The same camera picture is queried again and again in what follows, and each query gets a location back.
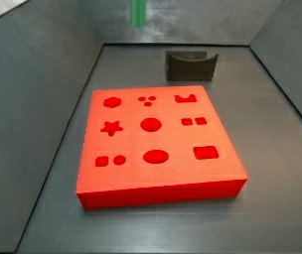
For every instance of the green star-shaped peg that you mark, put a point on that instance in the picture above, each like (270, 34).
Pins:
(138, 13)

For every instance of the black curved holder bracket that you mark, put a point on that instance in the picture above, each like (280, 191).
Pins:
(190, 66)

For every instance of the red shape-sorting board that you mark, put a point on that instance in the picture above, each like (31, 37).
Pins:
(155, 148)

